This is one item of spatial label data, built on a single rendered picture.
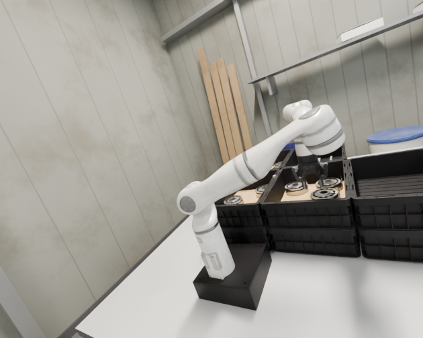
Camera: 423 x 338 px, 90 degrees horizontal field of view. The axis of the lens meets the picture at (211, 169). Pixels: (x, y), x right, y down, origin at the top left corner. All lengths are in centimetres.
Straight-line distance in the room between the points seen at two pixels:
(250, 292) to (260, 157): 41
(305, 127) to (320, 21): 266
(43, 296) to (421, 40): 408
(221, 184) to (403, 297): 56
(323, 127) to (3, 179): 206
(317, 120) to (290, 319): 55
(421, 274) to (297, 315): 37
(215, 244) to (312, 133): 45
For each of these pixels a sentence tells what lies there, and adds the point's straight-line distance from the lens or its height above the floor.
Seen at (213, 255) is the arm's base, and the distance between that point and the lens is 74.
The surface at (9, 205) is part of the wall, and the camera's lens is 214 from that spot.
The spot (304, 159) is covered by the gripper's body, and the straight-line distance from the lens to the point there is 90.
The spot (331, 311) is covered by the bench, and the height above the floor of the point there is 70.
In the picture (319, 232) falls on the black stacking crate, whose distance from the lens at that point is 85.
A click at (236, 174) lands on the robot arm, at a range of 58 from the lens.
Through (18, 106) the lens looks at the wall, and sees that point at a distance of 231.
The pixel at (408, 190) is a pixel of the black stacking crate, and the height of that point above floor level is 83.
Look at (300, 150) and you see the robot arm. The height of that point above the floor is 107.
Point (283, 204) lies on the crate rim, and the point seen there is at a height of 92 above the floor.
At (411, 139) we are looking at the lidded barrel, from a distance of 265.
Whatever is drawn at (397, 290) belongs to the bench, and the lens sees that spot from 83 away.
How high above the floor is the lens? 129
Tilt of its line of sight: 13 degrees down
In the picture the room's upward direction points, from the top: 18 degrees counter-clockwise
